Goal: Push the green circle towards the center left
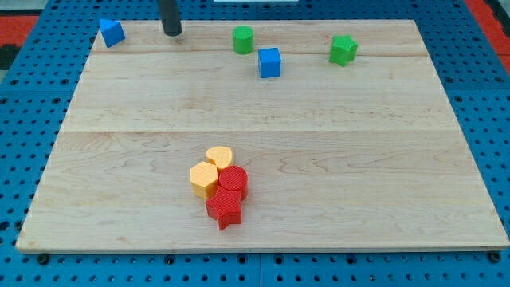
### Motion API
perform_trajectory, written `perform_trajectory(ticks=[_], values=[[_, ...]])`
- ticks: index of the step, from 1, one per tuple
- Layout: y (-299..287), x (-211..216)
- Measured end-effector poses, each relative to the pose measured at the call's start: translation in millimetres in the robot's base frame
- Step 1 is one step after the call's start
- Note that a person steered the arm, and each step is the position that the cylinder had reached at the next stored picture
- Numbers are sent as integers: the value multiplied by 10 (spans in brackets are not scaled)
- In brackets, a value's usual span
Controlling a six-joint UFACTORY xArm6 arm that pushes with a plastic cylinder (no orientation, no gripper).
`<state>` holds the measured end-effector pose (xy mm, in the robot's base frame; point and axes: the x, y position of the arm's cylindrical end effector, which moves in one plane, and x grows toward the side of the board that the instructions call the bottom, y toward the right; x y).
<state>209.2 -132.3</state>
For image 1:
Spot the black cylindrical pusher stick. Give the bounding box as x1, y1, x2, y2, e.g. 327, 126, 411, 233
158, 0, 182, 37

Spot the blue triangle block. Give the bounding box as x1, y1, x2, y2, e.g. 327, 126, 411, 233
100, 19, 125, 48

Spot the green cylinder block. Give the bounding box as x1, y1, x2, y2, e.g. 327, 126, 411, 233
232, 26, 254, 55

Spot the blue cube block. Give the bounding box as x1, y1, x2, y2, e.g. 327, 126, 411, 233
258, 48, 281, 78

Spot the yellow heart block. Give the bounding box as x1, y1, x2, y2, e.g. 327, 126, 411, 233
206, 146, 233, 171

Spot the yellow hexagon block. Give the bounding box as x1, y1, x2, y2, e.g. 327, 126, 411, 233
190, 162, 218, 199

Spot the green star block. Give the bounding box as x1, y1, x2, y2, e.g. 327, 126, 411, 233
329, 35, 359, 66

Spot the red cylinder block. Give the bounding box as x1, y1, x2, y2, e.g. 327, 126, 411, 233
218, 166, 249, 200

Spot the light wooden board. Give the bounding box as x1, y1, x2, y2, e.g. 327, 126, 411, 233
17, 20, 509, 254

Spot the red star block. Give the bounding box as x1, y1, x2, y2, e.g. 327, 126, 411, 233
206, 187, 242, 230

